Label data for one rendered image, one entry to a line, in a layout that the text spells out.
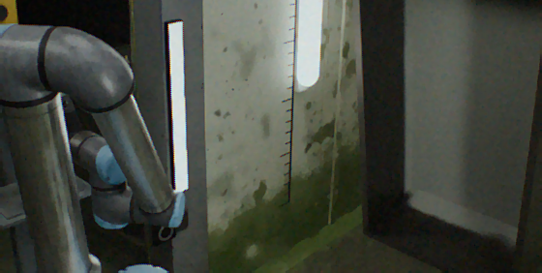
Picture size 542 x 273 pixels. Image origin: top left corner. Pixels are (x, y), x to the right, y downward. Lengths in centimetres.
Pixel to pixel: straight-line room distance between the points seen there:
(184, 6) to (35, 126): 102
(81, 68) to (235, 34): 125
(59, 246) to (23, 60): 41
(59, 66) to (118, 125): 19
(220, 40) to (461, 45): 83
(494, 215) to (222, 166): 105
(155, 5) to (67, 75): 99
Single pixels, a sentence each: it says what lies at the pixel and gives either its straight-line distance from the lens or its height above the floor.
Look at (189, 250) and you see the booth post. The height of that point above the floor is 36.
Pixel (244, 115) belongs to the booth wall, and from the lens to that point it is 241.
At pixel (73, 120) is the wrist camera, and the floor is 113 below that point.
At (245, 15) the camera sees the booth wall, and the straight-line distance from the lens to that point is 229.
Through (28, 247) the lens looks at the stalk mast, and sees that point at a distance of 228.
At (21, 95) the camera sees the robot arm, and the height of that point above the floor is 138.
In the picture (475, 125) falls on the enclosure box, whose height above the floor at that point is 91.
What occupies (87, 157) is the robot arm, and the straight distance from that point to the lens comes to 156.
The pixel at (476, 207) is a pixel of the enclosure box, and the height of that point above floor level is 55.
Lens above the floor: 175
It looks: 23 degrees down
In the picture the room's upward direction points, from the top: 1 degrees clockwise
